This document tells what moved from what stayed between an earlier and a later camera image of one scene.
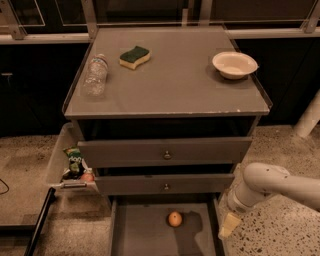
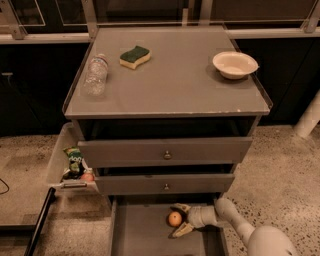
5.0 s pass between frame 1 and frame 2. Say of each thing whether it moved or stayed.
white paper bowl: stayed
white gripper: moved
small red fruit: stayed
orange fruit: stayed
